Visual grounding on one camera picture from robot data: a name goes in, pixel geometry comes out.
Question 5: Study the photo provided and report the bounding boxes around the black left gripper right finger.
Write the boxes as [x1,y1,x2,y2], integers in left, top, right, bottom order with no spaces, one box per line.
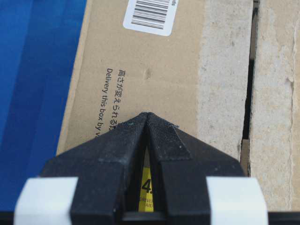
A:
[145,112,245,225]

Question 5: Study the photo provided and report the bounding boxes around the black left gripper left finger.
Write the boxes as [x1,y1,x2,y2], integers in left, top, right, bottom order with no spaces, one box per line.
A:
[40,112,148,225]

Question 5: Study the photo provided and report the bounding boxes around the brown cardboard box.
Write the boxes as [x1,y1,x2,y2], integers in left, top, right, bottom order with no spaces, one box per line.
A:
[57,0,300,211]

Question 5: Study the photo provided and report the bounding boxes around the blue table cloth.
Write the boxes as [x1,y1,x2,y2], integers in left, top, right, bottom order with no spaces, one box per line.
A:
[0,0,86,211]

